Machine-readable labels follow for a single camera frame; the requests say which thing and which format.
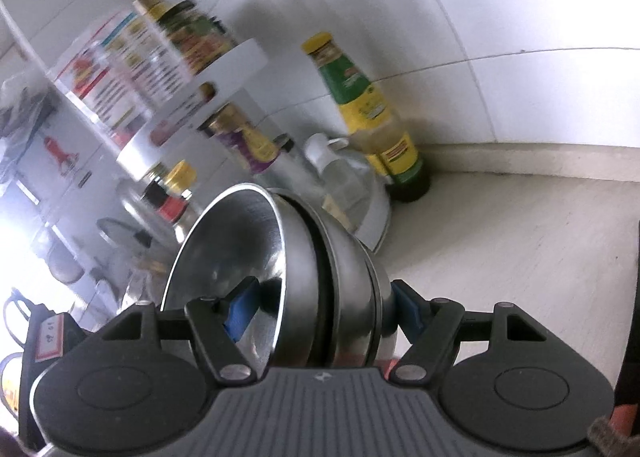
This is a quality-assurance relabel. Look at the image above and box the dark bag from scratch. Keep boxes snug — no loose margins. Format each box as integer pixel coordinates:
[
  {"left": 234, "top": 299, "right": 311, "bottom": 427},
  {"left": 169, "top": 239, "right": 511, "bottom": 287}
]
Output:
[{"left": 0, "top": 74, "right": 57, "bottom": 138}]

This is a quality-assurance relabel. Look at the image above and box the stainless steel bowl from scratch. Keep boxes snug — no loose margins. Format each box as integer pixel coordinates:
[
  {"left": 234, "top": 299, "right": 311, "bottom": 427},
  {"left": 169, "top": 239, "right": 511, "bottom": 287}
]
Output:
[
  {"left": 160, "top": 183, "right": 321, "bottom": 368},
  {"left": 364, "top": 247, "right": 401, "bottom": 364},
  {"left": 272, "top": 189, "right": 375, "bottom": 368}
]

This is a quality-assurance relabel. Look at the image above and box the black appliance with red label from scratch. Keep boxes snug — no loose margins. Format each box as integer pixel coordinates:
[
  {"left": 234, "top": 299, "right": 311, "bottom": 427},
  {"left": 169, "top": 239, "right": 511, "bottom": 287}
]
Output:
[{"left": 20, "top": 304, "right": 96, "bottom": 448}]

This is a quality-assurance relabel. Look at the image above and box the glass pot lid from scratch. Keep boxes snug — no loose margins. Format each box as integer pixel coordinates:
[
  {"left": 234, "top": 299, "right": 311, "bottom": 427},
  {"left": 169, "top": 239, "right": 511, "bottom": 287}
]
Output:
[{"left": 97, "top": 217, "right": 166, "bottom": 264}]

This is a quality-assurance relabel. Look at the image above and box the black kettle handle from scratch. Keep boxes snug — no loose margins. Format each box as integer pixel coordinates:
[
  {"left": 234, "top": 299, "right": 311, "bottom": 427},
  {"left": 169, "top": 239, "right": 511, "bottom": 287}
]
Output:
[{"left": 2, "top": 287, "right": 37, "bottom": 353}]

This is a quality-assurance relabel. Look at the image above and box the white printed carton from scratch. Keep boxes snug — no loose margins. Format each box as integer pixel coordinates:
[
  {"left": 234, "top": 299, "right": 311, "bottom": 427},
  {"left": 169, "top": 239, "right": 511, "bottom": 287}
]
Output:
[{"left": 52, "top": 9, "right": 196, "bottom": 138}]

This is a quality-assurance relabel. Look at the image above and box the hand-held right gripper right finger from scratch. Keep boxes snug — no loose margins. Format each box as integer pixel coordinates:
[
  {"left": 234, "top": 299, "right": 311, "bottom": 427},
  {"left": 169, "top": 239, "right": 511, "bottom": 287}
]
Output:
[{"left": 387, "top": 279, "right": 550, "bottom": 385}]

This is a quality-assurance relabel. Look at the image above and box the dark jar green orange label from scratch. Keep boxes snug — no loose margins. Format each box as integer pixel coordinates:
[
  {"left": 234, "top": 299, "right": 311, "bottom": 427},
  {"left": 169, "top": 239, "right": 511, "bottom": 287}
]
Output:
[{"left": 157, "top": 0, "right": 238, "bottom": 76}]

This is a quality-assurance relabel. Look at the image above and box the yellow label dark bottle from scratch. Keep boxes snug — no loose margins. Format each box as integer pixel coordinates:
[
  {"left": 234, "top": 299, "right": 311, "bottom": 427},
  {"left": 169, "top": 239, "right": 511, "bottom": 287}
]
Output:
[{"left": 372, "top": 129, "right": 432, "bottom": 202}]

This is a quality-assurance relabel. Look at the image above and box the white rotating condiment rack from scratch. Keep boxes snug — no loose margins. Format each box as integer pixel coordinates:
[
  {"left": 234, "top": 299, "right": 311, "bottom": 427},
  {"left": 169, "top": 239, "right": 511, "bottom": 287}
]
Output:
[{"left": 47, "top": 37, "right": 393, "bottom": 255}]

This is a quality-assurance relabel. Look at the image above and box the yellow label oil bottle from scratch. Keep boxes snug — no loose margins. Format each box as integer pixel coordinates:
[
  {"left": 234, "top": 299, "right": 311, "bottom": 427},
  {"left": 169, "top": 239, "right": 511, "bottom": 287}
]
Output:
[{"left": 301, "top": 33, "right": 401, "bottom": 172}]

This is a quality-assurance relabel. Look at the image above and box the yellow cap bottle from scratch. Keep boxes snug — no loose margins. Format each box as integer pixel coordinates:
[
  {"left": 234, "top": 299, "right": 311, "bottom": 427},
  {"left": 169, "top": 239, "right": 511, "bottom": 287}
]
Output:
[{"left": 162, "top": 159, "right": 198, "bottom": 201}]

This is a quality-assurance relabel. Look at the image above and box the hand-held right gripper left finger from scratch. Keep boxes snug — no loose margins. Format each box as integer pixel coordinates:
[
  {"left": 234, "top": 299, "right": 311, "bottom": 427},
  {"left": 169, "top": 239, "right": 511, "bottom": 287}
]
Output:
[{"left": 102, "top": 277, "right": 263, "bottom": 384}]

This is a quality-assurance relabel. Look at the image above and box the purple label bottle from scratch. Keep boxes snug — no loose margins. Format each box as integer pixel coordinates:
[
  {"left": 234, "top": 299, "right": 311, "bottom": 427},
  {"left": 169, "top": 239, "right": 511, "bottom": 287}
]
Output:
[{"left": 197, "top": 104, "right": 281, "bottom": 176}]

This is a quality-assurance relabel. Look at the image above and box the orange cloth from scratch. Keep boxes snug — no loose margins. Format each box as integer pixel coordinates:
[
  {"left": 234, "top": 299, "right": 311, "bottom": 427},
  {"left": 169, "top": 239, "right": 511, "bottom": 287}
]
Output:
[{"left": 612, "top": 402, "right": 640, "bottom": 443}]

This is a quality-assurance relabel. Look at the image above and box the yellow cap jar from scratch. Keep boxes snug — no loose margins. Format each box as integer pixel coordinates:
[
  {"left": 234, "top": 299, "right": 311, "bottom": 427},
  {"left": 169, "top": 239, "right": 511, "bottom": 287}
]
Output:
[{"left": 134, "top": 0, "right": 169, "bottom": 21}]

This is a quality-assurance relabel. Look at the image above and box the white cabinet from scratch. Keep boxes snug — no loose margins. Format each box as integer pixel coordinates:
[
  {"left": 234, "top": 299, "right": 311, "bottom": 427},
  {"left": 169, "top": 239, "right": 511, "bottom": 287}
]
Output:
[{"left": 0, "top": 97, "right": 123, "bottom": 238}]

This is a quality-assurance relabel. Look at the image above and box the white cap container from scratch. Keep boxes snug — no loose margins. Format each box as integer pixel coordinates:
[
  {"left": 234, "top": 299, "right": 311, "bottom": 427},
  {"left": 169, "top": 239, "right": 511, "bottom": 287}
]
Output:
[{"left": 300, "top": 133, "right": 351, "bottom": 172}]

